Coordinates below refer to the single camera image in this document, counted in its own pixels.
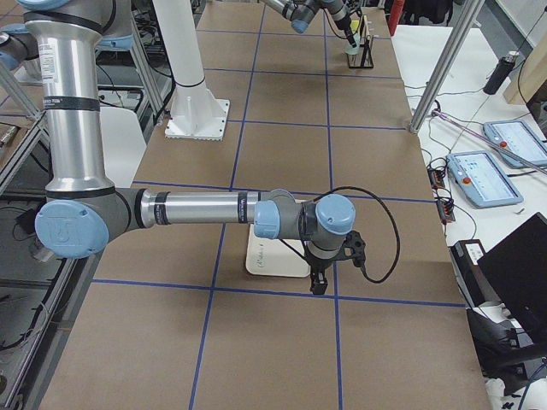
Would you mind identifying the black laptop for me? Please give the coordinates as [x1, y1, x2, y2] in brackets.
[478, 213, 546, 343]

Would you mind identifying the white plastic tray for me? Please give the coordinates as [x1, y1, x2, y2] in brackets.
[245, 200, 310, 278]

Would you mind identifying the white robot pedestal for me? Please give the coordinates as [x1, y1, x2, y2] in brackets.
[153, 0, 230, 141]

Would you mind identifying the white chair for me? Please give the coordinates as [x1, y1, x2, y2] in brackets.
[100, 106, 146, 188]

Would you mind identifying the near blue teach pendant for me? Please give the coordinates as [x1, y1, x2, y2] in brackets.
[446, 150, 524, 208]

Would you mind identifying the aluminium frame post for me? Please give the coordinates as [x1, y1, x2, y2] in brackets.
[409, 0, 485, 134]

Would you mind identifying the black camera cable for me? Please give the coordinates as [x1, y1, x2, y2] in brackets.
[314, 186, 402, 284]

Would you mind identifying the far blue teach pendant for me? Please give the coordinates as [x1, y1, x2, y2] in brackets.
[483, 120, 546, 167]

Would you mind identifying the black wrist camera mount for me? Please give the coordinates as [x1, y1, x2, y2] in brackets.
[336, 231, 366, 269]

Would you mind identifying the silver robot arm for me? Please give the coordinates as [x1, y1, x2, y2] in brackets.
[23, 1, 365, 295]
[264, 0, 357, 47]

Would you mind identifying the red cylinder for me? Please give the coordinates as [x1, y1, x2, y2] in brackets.
[388, 0, 406, 37]

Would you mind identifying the dark water bottle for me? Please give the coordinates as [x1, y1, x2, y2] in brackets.
[483, 50, 520, 96]

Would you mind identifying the black wire cup rack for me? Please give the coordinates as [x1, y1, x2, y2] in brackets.
[345, 15, 374, 69]

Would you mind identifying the metal reacher grabber tool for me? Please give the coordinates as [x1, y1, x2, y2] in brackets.
[432, 109, 546, 170]

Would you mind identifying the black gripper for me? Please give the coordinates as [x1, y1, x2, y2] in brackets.
[308, 255, 330, 296]
[339, 17, 357, 48]

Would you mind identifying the blue teach pendant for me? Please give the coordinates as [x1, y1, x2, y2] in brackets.
[483, 120, 546, 167]
[446, 150, 524, 208]

